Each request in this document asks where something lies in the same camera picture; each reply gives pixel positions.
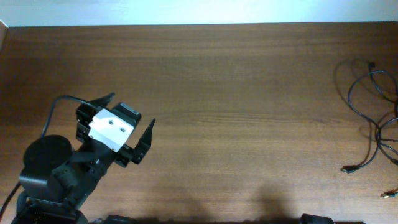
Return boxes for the black cable gold plugs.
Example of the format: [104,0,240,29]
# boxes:
[368,62,397,103]

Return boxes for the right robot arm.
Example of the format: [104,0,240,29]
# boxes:
[300,213,334,224]

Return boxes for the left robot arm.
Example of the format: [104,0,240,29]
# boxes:
[12,93,155,223]

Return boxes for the black cable white-tipped plug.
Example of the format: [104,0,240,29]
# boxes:
[340,71,397,174]

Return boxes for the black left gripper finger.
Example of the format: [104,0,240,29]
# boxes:
[131,118,155,164]
[89,92,116,108]

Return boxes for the black cable small plug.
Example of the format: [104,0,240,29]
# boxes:
[376,117,398,199]

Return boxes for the left camera black cable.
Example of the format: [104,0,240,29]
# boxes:
[0,95,100,218]

